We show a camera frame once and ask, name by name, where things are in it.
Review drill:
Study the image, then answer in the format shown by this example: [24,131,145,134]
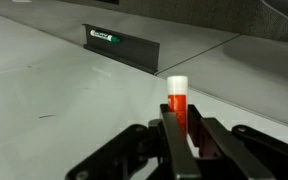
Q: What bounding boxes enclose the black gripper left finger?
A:
[160,104,202,180]

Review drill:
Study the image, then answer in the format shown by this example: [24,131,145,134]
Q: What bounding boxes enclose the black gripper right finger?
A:
[187,105,276,180]

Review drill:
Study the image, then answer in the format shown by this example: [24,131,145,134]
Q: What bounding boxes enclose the red whiteboard marker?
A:
[167,76,188,135]

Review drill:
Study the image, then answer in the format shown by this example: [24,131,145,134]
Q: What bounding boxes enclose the black marker tray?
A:
[83,24,160,74]

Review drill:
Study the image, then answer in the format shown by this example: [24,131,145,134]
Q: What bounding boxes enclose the green whiteboard marker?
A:
[90,30,121,44]

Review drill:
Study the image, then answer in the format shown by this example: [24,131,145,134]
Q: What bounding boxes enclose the large white whiteboard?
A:
[0,6,288,180]

